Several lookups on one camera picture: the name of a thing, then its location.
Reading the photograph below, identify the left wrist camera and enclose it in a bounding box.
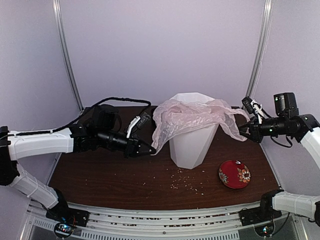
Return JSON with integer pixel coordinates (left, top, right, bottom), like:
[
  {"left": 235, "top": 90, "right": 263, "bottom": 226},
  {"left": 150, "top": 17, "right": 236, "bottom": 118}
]
[{"left": 126, "top": 112, "right": 151, "bottom": 138}]

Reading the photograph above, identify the aluminium front rail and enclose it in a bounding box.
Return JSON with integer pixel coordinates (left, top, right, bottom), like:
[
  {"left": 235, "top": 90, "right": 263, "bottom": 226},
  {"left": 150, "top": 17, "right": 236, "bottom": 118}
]
[{"left": 18, "top": 200, "right": 308, "bottom": 240}]

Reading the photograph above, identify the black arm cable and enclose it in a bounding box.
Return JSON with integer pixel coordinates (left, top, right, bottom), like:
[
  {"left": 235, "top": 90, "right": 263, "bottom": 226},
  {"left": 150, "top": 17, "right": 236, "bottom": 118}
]
[
  {"left": 14, "top": 96, "right": 152, "bottom": 137},
  {"left": 273, "top": 136, "right": 293, "bottom": 149}
]

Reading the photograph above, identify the white faceted trash bin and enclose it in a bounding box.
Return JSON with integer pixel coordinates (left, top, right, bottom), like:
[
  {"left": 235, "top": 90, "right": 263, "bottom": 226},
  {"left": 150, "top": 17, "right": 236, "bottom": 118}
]
[{"left": 169, "top": 92, "right": 218, "bottom": 170}]

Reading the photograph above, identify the right base circuit board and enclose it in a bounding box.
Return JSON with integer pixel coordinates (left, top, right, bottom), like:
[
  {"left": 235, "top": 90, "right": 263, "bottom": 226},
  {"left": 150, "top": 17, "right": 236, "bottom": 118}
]
[{"left": 254, "top": 222, "right": 275, "bottom": 238}]

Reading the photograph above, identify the left base circuit board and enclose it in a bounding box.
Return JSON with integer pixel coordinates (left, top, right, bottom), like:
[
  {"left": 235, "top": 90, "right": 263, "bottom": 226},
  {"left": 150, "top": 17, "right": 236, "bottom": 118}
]
[{"left": 53, "top": 222, "right": 74, "bottom": 239}]

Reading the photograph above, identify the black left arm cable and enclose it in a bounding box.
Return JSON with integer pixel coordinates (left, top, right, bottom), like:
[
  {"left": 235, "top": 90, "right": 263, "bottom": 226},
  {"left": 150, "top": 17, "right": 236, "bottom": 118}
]
[{"left": 14, "top": 96, "right": 152, "bottom": 137}]

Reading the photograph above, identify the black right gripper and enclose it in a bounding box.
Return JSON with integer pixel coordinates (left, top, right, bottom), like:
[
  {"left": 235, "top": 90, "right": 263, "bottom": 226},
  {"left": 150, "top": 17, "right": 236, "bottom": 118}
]
[{"left": 235, "top": 114, "right": 289, "bottom": 143}]

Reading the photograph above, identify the base circuit board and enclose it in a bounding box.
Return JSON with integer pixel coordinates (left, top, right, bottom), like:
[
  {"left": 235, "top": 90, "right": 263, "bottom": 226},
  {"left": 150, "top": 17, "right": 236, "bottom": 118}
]
[
  {"left": 53, "top": 222, "right": 74, "bottom": 239},
  {"left": 254, "top": 222, "right": 275, "bottom": 238}
]

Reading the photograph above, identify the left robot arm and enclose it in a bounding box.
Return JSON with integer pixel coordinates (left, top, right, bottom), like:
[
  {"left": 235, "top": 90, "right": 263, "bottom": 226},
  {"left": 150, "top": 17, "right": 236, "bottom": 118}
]
[{"left": 0, "top": 104, "right": 156, "bottom": 227}]

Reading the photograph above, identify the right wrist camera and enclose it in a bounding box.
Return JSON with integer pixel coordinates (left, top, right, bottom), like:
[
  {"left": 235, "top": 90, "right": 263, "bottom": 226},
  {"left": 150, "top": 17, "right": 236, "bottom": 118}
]
[{"left": 241, "top": 96, "right": 267, "bottom": 124}]

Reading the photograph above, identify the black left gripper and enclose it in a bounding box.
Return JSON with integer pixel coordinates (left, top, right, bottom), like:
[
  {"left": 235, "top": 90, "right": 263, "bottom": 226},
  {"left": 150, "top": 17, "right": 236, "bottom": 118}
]
[{"left": 97, "top": 128, "right": 156, "bottom": 159}]

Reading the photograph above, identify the aluminium corner post right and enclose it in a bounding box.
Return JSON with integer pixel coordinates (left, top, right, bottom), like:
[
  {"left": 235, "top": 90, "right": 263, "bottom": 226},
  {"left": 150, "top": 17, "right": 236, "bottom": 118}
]
[{"left": 245, "top": 0, "right": 274, "bottom": 98}]

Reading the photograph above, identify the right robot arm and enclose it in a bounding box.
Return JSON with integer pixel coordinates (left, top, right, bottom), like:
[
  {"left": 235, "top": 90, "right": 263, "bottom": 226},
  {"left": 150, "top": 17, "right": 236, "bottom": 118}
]
[{"left": 238, "top": 92, "right": 320, "bottom": 226}]

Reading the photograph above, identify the translucent pink plastic bag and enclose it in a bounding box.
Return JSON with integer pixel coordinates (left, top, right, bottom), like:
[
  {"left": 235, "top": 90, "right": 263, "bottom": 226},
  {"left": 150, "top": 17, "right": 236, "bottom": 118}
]
[{"left": 151, "top": 99, "right": 250, "bottom": 155}]

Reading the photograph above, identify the aluminium corner post left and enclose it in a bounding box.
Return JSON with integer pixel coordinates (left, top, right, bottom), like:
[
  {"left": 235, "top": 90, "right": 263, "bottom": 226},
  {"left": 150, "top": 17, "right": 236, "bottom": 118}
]
[{"left": 52, "top": 0, "right": 84, "bottom": 112}]

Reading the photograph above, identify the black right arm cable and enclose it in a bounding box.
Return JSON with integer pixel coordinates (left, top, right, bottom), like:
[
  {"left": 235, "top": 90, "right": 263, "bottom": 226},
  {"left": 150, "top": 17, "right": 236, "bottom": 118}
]
[{"left": 273, "top": 136, "right": 293, "bottom": 149}]

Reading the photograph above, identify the red floral plate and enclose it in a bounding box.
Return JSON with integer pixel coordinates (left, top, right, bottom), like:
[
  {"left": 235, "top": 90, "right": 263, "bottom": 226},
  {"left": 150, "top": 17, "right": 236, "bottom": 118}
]
[{"left": 218, "top": 160, "right": 251, "bottom": 190}]

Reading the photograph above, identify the aluminium corner post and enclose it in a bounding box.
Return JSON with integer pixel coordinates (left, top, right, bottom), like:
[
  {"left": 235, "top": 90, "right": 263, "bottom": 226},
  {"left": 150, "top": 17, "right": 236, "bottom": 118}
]
[
  {"left": 52, "top": 0, "right": 84, "bottom": 112},
  {"left": 245, "top": 0, "right": 274, "bottom": 98}
]

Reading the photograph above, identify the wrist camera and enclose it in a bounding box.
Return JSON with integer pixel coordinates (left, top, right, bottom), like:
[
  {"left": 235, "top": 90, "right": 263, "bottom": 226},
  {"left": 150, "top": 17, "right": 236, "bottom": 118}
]
[
  {"left": 126, "top": 112, "right": 151, "bottom": 138},
  {"left": 241, "top": 96, "right": 267, "bottom": 124}
]

